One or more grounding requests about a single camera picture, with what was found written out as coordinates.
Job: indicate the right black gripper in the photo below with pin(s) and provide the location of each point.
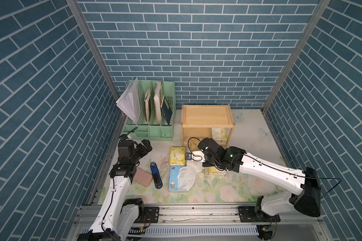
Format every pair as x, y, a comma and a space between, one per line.
205, 164

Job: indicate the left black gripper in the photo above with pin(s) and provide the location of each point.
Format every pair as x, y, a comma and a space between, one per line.
144, 151

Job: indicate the yellow white tissue pack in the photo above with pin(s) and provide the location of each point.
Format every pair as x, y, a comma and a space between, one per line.
215, 171
220, 135

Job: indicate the yellow floral tissue pack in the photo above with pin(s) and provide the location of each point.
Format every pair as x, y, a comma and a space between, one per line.
177, 156

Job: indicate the blue cartoon tissue pack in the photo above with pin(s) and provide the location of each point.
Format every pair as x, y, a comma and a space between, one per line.
182, 178

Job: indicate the orange beige tissue pack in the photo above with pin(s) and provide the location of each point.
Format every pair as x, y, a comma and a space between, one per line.
193, 144

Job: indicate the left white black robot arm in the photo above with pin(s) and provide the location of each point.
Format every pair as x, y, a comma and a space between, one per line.
117, 214

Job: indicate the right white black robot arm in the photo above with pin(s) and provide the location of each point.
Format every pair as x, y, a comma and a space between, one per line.
302, 188

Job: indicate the wooden two-tier shelf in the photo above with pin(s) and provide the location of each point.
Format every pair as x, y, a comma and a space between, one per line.
198, 120

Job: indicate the blue stapler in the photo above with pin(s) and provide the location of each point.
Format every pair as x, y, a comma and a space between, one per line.
156, 175

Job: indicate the floral table mat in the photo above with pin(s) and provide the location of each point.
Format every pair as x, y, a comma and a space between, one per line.
251, 133

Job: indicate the dark blue book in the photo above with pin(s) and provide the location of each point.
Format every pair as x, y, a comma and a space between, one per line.
166, 110

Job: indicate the white paper stack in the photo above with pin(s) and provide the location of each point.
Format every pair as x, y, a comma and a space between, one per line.
129, 102

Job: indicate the thin beige book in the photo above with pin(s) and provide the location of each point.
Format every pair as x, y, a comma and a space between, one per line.
147, 103

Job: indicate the white yellow book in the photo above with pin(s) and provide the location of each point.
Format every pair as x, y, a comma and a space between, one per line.
157, 102

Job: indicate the green plastic file organizer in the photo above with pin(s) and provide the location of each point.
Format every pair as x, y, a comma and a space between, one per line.
150, 130

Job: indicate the green circuit board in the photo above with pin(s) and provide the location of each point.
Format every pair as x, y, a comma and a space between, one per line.
137, 231

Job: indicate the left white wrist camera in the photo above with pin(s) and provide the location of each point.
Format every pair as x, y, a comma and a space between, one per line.
123, 137

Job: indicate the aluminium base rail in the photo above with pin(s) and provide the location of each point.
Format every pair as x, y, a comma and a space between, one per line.
214, 222

